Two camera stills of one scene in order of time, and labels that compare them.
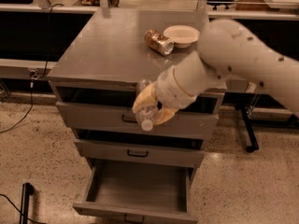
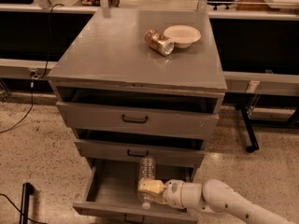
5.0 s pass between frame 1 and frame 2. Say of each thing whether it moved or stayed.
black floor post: stayed
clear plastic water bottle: moved
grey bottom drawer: stayed
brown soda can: stayed
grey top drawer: stayed
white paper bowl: stayed
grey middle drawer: stayed
